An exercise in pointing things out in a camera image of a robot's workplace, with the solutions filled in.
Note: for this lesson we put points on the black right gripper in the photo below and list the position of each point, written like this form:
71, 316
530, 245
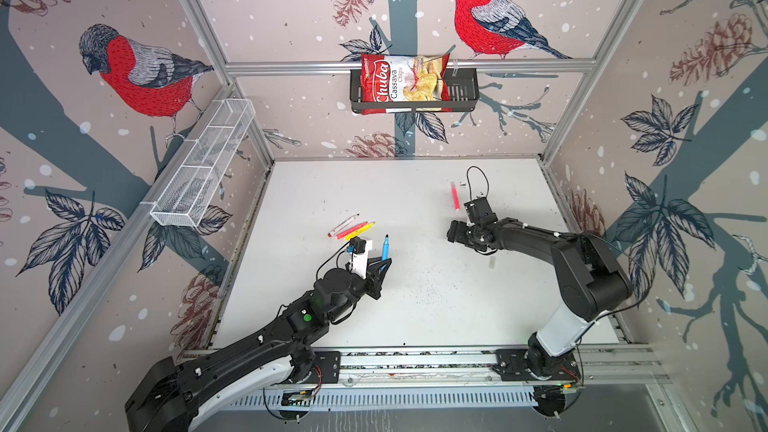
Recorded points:
454, 232

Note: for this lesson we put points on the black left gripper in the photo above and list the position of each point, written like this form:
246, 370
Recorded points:
373, 281

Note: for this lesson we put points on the blue highlighter pen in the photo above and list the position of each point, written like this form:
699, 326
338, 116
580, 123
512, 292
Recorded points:
385, 248

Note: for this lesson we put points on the yellow highlighter pen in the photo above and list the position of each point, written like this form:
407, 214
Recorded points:
360, 231

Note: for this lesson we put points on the pink-red highlighter pen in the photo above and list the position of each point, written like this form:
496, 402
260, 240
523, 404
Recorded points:
455, 196

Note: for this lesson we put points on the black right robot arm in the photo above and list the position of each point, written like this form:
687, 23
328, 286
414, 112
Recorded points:
590, 279

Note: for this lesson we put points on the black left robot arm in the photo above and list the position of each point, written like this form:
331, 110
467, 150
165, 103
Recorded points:
180, 397

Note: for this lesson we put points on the pink highlighter pen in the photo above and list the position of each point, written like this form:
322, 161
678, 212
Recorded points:
350, 230

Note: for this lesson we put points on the white marker pen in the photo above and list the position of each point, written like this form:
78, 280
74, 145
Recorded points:
339, 228

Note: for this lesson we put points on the red cassava chips bag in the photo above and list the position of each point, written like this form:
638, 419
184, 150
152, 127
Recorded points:
390, 79

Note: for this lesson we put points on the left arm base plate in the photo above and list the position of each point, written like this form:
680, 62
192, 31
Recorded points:
314, 367

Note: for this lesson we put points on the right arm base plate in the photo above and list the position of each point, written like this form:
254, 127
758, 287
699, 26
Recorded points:
521, 364

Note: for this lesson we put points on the black wire basket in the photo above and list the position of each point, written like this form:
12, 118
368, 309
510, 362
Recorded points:
456, 91

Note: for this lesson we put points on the aluminium mounting rail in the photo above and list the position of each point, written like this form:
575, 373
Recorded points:
591, 364

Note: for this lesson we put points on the white mesh wall tray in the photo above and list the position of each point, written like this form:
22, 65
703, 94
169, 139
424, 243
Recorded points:
186, 198

